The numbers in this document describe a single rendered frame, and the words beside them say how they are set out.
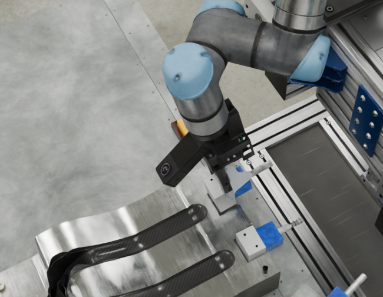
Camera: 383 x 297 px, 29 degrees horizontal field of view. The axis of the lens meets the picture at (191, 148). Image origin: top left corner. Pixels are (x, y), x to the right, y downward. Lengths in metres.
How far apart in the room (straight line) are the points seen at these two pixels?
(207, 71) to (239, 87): 1.55
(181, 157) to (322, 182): 1.03
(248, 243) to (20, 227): 0.49
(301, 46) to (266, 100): 1.48
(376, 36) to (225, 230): 0.52
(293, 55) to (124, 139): 0.59
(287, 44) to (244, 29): 0.07
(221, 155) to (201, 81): 0.20
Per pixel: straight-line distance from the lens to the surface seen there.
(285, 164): 2.24
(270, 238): 1.38
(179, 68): 1.09
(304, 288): 1.40
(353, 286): 1.41
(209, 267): 1.38
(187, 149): 1.25
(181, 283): 1.38
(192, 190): 1.44
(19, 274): 1.46
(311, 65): 1.14
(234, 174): 1.31
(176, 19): 2.84
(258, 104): 2.60
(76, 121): 1.66
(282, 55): 1.14
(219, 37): 1.15
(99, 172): 1.58
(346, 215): 2.19
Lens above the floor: 2.17
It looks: 60 degrees down
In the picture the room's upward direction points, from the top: 6 degrees counter-clockwise
